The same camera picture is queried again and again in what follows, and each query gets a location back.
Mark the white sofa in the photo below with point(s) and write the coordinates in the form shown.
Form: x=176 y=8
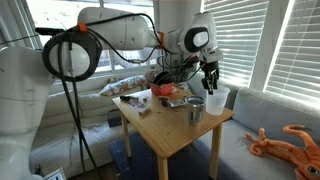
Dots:
x=60 y=133

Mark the dark floor mat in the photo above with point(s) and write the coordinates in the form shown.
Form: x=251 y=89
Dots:
x=140 y=160

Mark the black plates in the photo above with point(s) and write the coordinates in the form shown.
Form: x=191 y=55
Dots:
x=163 y=78

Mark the magazines stack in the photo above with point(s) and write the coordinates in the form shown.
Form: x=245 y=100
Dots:
x=181 y=87

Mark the silver flat card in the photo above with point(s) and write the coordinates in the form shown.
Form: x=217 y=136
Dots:
x=177 y=103

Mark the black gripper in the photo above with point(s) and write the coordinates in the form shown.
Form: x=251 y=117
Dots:
x=210 y=69

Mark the white window blind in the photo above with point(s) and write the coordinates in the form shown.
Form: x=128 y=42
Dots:
x=240 y=36
x=298 y=50

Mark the patterned throw pillow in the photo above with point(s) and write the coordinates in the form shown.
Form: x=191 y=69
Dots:
x=121 y=86

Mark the grey sofa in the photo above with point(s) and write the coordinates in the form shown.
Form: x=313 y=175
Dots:
x=260 y=113

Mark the white framed window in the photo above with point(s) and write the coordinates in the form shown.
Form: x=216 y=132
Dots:
x=60 y=10

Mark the dark box beside sofa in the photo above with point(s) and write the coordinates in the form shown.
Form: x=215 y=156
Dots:
x=114 y=118

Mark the small black toy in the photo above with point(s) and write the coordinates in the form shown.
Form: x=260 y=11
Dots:
x=126 y=98

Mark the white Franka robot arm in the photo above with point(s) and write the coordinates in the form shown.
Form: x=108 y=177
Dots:
x=113 y=31

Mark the metal tumbler cup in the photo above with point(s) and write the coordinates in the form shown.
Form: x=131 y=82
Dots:
x=195 y=111

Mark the light wooden table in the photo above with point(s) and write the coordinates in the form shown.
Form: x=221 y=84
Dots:
x=166 y=130

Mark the silver framed panel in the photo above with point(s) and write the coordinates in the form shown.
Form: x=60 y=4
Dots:
x=55 y=175

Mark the red mesh basket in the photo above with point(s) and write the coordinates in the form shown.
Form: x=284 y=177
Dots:
x=162 y=90

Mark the black camera stand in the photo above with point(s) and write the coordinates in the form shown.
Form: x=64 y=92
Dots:
x=46 y=31

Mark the clear plastic cup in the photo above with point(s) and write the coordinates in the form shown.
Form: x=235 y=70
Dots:
x=217 y=101

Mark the dark blue small toy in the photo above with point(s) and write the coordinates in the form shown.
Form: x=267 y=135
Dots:
x=165 y=102

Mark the orange octopus plush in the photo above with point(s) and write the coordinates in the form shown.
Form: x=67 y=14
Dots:
x=293 y=155

